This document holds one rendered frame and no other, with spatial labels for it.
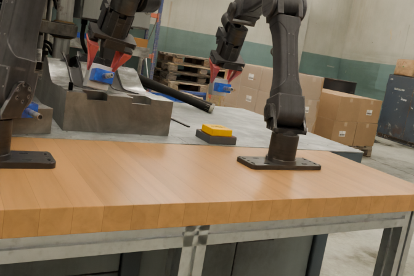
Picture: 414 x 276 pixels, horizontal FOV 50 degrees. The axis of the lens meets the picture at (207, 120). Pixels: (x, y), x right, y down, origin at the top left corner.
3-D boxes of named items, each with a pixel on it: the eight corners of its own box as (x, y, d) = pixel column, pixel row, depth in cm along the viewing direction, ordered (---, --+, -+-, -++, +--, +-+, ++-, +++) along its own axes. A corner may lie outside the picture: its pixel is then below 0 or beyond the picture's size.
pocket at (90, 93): (106, 110, 104) (108, 95, 103) (84, 108, 101) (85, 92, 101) (101, 106, 108) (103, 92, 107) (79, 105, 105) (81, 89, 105)
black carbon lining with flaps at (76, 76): (142, 103, 114) (146, 66, 113) (77, 97, 106) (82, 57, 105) (105, 84, 144) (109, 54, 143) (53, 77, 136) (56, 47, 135)
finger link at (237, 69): (209, 76, 147) (218, 52, 142) (229, 79, 150) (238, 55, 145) (214, 88, 142) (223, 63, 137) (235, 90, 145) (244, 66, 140)
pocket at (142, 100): (150, 114, 109) (152, 99, 109) (129, 112, 107) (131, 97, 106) (143, 110, 113) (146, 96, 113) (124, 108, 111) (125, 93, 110)
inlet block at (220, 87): (238, 99, 137) (240, 81, 136) (222, 97, 135) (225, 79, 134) (221, 95, 149) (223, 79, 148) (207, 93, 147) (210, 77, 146)
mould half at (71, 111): (168, 136, 113) (176, 83, 111) (61, 130, 100) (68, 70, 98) (113, 101, 156) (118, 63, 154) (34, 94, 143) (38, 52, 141)
